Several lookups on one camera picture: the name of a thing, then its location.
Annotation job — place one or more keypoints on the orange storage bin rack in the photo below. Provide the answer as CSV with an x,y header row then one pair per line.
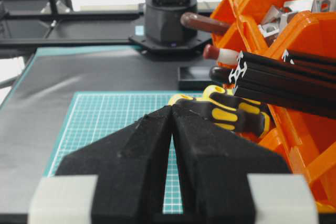
x,y
306,141

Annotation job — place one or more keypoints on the small black tray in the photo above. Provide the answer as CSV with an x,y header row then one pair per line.
x,y
194,78

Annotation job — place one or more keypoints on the black table mat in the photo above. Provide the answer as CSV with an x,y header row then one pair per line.
x,y
34,111

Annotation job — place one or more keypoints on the red white tool handle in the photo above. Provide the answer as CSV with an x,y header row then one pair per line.
x,y
221,55

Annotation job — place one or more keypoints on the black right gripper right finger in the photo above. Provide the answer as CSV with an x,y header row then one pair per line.
x,y
234,180

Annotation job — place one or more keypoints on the black aluminium extrusion frame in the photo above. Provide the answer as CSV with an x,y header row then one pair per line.
x,y
284,84

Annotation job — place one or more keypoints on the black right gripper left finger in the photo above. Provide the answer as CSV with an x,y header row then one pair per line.
x,y
117,179

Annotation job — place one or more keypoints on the black aluminium table frame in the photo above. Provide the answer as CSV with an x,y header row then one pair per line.
x,y
44,24

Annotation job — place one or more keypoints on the green cutting mat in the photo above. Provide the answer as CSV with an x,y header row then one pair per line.
x,y
94,115

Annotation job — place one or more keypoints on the small yellow black screwdriver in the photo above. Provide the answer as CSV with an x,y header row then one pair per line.
x,y
178,98

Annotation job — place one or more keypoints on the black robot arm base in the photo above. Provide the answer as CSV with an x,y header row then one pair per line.
x,y
163,31

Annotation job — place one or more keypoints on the silver corner brackets pile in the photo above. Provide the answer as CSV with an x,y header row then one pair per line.
x,y
277,18

